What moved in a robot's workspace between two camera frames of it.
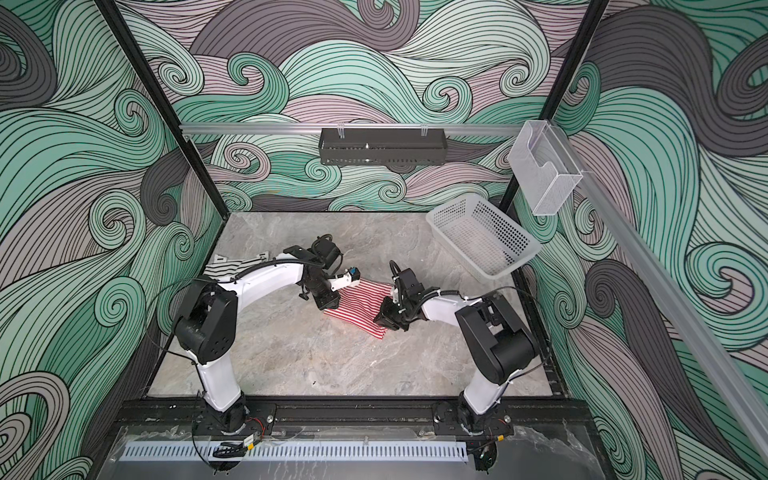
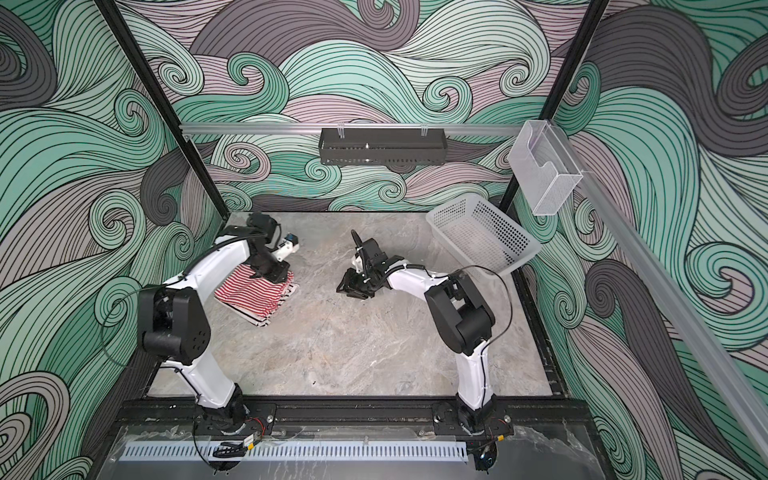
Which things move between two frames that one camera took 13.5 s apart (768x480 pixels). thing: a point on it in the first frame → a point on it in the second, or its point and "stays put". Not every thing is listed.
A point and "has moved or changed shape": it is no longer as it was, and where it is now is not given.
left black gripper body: (324, 296) → (270, 268)
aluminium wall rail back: (374, 128) stays put
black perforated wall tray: (382, 146) stays put
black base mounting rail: (196, 413) stays put
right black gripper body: (396, 314) → (363, 284)
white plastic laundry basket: (487, 240) stays put
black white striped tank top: (226, 271) has moved or changed shape
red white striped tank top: (360, 304) → (258, 297)
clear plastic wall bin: (545, 170) stays put
